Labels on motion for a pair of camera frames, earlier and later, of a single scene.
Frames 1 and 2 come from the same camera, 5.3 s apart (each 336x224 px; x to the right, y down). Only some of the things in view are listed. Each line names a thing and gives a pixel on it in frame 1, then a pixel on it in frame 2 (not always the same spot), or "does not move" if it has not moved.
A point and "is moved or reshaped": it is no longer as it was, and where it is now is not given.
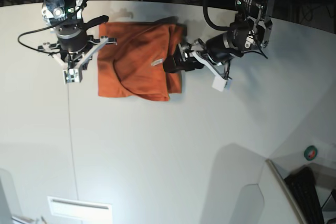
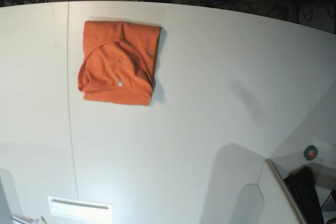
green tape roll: x=310 y=152 does not move
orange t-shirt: x=134 y=66 is moved or reshaped
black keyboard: x=302 y=184 does not move
